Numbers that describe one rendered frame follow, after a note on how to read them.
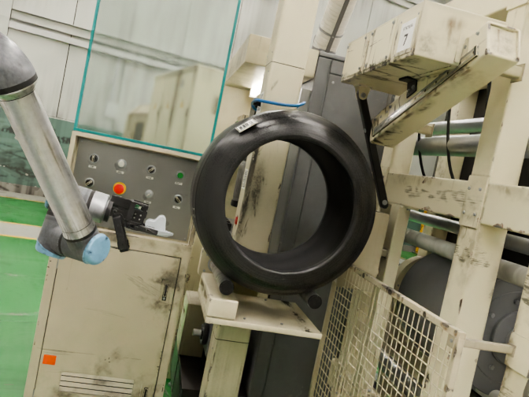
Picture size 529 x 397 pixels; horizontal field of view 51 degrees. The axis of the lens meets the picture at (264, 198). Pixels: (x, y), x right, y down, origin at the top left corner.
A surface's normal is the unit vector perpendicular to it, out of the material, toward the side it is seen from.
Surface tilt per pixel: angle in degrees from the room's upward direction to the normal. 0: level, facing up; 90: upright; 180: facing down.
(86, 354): 90
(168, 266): 90
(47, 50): 90
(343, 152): 81
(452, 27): 90
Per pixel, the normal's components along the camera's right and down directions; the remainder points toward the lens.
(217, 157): -0.48, -0.34
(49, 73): 0.42, 0.14
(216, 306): 0.18, 0.09
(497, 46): 0.23, -0.22
